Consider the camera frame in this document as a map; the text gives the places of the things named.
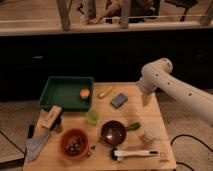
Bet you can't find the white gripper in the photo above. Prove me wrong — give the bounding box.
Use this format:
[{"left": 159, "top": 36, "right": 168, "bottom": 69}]
[{"left": 136, "top": 78, "right": 157, "bottom": 106}]

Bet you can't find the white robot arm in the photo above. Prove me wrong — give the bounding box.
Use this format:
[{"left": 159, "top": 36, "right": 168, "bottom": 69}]
[{"left": 136, "top": 58, "right": 213, "bottom": 126}]

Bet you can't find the white paper cup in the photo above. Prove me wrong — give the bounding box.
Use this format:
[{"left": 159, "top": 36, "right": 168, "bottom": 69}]
[{"left": 143, "top": 122, "right": 161, "bottom": 145}]

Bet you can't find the small green cup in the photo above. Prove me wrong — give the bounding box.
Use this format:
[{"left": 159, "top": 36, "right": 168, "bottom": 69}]
[{"left": 85, "top": 109, "right": 99, "bottom": 125}]

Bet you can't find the green toy cucumber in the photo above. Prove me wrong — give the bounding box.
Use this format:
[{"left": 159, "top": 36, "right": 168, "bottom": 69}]
[{"left": 125, "top": 122, "right": 141, "bottom": 131}]

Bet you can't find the yellow toy banana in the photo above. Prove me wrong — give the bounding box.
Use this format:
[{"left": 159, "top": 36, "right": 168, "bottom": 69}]
[{"left": 98, "top": 87, "right": 113, "bottom": 99}]

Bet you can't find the dark purple bowl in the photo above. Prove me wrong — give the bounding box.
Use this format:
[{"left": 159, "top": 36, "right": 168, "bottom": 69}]
[{"left": 100, "top": 120, "right": 126, "bottom": 146}]

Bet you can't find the orange toy fruit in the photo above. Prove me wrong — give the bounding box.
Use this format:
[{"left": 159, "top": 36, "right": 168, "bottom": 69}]
[{"left": 80, "top": 89, "right": 90, "bottom": 99}]

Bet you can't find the small clear tabletop item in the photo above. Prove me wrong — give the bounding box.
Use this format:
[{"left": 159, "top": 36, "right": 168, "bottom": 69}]
[{"left": 159, "top": 152, "right": 169, "bottom": 162}]

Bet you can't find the white dish brush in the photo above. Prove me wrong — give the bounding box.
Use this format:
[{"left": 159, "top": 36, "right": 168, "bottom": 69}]
[{"left": 111, "top": 148, "right": 158, "bottom": 161}]

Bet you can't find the green plastic tray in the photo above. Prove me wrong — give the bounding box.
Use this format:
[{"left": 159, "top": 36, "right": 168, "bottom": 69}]
[{"left": 38, "top": 76, "right": 94, "bottom": 112}]

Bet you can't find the small white clip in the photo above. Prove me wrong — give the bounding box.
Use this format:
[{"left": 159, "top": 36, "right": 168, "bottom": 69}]
[{"left": 88, "top": 145, "right": 96, "bottom": 157}]

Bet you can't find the orange bowl with items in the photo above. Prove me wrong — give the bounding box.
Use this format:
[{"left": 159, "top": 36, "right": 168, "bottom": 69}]
[{"left": 59, "top": 128, "right": 88, "bottom": 161}]

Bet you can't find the person in background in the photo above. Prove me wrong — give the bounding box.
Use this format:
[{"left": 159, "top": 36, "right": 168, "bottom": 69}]
[{"left": 88, "top": 0, "right": 160, "bottom": 24}]

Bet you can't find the wooden block brush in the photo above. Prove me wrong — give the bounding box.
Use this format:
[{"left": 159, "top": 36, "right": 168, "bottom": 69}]
[{"left": 41, "top": 105, "right": 62, "bottom": 129}]

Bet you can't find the grey blade knife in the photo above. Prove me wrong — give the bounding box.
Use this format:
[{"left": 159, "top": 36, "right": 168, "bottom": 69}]
[{"left": 26, "top": 129, "right": 51, "bottom": 162}]

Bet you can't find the black floor cable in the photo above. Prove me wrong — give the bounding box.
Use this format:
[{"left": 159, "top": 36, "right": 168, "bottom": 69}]
[{"left": 169, "top": 133, "right": 213, "bottom": 171}]

